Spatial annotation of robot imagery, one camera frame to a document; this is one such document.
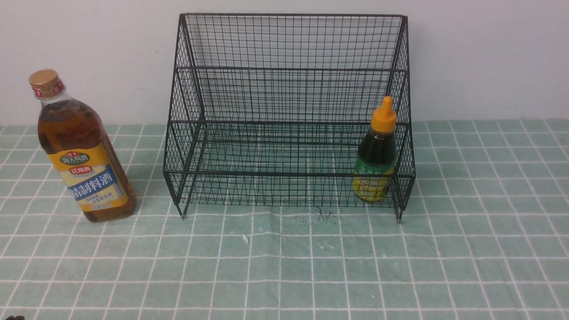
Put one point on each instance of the yellow label cooking wine bottle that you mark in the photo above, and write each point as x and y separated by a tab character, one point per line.
72	135

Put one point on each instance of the small orange cap sauce bottle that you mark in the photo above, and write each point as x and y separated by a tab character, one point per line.
376	154

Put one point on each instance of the green checkered tablecloth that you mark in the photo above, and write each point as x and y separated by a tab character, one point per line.
484	237

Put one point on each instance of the black wire mesh rack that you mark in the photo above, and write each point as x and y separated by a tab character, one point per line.
269	110

